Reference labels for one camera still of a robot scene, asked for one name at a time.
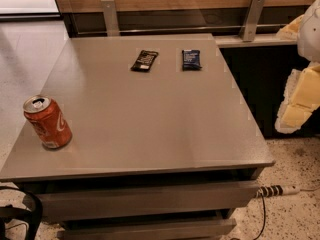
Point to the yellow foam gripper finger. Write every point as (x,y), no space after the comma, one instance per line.
(290,31)
(301,99)

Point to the black rxbar chocolate wrapper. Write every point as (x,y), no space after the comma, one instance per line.
(144,61)

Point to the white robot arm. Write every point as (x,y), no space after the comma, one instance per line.
(308,39)

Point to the blue rxbar wrapper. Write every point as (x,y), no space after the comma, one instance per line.
(191,60)

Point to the red coke can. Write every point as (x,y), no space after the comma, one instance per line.
(48,121)

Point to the grey side counter shelf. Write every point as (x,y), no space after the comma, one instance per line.
(234,41)

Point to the white power strip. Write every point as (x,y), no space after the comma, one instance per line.
(277,190)

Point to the grey lower drawer front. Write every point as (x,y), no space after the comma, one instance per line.
(208,229)

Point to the grey drawer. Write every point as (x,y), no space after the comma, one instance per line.
(208,229)
(95,204)

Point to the grey upper drawer front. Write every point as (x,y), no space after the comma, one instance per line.
(95,204)

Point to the black chair edge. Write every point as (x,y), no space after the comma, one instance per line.
(31,218)

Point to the right metal bracket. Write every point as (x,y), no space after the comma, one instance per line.
(249,27)

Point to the metal bracket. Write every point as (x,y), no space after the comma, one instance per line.
(110,17)
(249,27)

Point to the left metal bracket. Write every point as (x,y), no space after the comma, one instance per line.
(110,17)

